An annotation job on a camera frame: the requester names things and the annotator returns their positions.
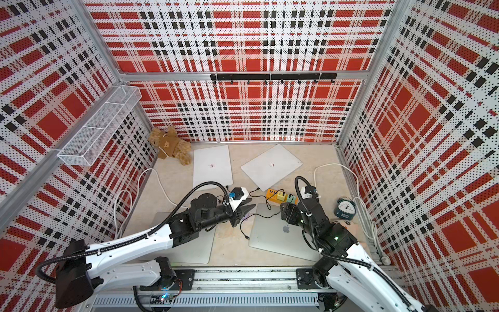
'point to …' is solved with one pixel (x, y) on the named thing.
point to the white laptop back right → (271, 166)
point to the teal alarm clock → (345, 209)
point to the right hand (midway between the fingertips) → (290, 207)
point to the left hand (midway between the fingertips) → (254, 201)
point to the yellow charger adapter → (280, 195)
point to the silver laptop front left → (198, 250)
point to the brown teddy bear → (169, 145)
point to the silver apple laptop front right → (269, 232)
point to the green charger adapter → (292, 199)
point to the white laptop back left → (212, 164)
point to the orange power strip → (271, 194)
